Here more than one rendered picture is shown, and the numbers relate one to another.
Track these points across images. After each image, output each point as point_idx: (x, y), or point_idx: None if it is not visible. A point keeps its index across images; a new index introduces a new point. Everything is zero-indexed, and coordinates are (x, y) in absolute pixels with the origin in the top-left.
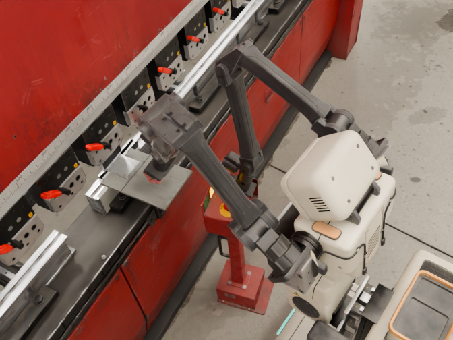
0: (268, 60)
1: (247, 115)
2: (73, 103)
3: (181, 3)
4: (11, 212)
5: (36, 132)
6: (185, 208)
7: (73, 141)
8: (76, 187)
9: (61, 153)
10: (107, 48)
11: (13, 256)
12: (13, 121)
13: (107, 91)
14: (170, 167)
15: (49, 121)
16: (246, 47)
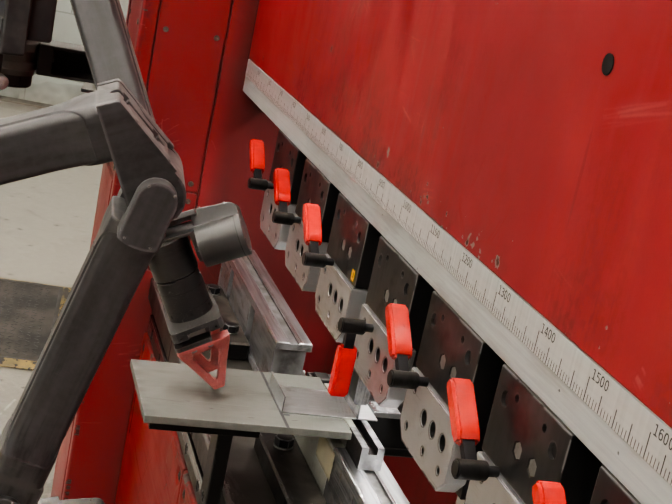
0: (24, 122)
1: (54, 326)
2: (359, 114)
3: (532, 270)
4: (289, 150)
5: (335, 83)
6: None
7: (334, 184)
8: (300, 268)
9: (324, 171)
10: (413, 97)
11: (264, 212)
12: (340, 22)
13: (377, 186)
14: (169, 322)
15: (343, 92)
16: (101, 92)
